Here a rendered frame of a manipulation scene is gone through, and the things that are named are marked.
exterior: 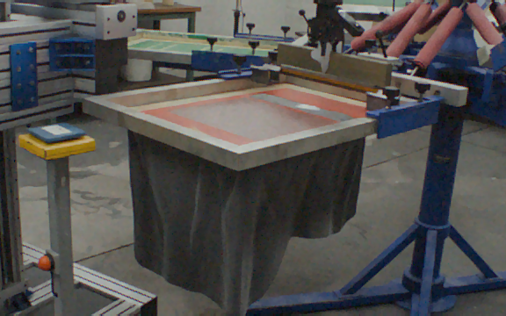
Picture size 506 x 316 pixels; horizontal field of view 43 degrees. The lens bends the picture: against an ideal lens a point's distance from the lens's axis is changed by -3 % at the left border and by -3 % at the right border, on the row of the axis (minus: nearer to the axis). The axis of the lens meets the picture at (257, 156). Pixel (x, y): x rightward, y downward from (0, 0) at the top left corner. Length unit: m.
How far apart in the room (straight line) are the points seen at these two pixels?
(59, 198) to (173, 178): 0.29
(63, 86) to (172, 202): 0.50
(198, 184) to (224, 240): 0.15
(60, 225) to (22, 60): 0.47
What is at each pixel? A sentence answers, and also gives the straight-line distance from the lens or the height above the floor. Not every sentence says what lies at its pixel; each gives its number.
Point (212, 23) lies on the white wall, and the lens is 6.75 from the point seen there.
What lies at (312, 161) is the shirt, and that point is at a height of 0.89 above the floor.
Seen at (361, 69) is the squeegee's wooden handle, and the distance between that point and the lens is 1.87.
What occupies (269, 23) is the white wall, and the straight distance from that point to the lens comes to 7.34.
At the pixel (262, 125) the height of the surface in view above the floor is 0.96.
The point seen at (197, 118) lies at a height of 0.96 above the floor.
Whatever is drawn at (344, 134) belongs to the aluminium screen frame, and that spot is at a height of 0.97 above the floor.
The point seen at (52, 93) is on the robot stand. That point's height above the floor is 0.97.
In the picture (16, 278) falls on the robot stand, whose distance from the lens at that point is 2.16.
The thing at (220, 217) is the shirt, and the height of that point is 0.77.
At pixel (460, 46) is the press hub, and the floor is 1.09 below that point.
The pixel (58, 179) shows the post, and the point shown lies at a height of 0.86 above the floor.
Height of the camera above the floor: 1.38
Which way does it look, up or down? 18 degrees down
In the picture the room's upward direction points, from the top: 3 degrees clockwise
